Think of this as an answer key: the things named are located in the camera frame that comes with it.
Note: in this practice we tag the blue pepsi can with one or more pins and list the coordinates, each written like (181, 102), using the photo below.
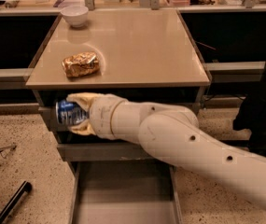
(70, 113)

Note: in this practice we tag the grey top drawer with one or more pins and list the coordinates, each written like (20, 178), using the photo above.
(188, 96)

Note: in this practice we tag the grey bottom drawer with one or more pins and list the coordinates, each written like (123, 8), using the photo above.
(125, 192)

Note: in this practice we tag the grey middle drawer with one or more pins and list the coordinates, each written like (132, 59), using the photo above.
(74, 147)

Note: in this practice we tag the grey drawer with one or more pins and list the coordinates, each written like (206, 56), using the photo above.
(125, 192)
(74, 147)
(188, 96)

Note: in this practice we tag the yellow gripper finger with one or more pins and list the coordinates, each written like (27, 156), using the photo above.
(84, 128)
(86, 100)

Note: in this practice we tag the crumpled gold chip bag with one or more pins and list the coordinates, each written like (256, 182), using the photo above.
(82, 64)

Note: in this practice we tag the thin metal wire stand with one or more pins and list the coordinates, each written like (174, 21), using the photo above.
(5, 150)

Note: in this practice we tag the white bowl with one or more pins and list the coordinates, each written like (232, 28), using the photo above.
(75, 16)

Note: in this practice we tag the black chair leg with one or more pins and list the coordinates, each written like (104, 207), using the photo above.
(25, 187)

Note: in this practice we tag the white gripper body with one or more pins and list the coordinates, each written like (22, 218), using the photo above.
(100, 116)

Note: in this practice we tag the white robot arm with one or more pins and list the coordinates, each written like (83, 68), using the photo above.
(170, 133)

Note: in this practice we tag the grey drawer cabinet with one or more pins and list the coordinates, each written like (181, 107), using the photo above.
(138, 48)

